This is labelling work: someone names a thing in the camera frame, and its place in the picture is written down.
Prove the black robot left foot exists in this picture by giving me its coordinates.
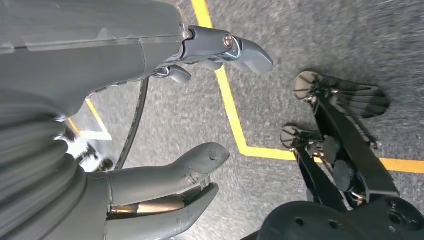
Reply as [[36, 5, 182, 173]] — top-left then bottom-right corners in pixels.
[[293, 70, 391, 119]]

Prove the yellow floor tape line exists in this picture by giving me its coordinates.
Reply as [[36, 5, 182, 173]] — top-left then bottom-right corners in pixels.
[[191, 0, 424, 175]]

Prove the yellow floor tape mark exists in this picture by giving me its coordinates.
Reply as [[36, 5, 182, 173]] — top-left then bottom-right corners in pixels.
[[66, 97, 113, 142]]

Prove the black robot right foot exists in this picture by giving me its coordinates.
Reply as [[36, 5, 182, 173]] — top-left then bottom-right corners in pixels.
[[280, 125, 324, 152]]

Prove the black robot foot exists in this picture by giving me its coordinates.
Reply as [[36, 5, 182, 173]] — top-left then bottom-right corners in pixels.
[[293, 70, 391, 119], [280, 125, 324, 152]]

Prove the black robot right leg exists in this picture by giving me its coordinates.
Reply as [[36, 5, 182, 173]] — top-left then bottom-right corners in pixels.
[[294, 145, 349, 213]]

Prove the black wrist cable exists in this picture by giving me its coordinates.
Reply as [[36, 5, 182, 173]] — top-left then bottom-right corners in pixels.
[[114, 77, 150, 170]]

